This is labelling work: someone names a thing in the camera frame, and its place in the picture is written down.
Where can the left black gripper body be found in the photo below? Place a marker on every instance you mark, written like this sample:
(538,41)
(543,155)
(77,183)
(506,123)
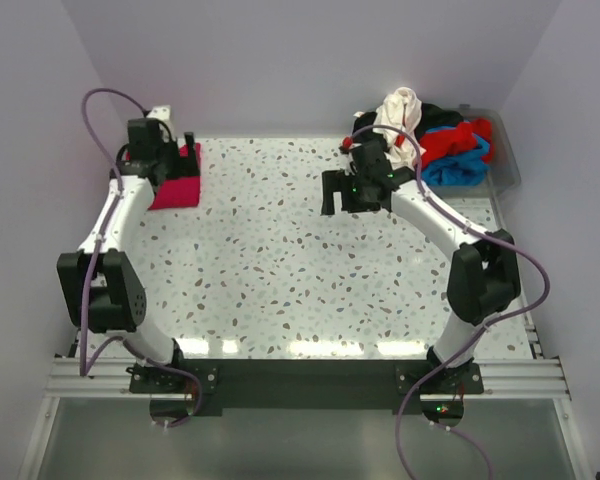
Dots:
(169,155)

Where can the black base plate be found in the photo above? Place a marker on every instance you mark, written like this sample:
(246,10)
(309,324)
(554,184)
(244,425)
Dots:
(305,387)

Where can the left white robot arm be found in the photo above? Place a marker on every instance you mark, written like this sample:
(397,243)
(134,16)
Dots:
(104,295)

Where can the magenta t shirt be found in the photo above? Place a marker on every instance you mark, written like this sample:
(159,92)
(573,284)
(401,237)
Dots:
(181,192)

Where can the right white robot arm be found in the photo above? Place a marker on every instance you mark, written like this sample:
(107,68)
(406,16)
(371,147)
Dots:
(483,279)

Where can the red t shirt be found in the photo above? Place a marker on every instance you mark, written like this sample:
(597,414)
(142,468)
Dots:
(467,140)

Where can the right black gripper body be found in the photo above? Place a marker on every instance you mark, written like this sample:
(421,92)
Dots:
(359,200)

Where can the clear plastic bin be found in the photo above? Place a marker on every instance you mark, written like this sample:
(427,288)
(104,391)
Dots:
(503,172)

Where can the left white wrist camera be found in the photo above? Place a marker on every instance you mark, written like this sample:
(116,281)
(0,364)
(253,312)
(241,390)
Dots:
(162,113)

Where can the white t shirt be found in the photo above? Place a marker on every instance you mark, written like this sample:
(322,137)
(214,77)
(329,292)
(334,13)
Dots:
(401,110)

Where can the aluminium frame rail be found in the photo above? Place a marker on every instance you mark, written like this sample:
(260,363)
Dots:
(354,356)

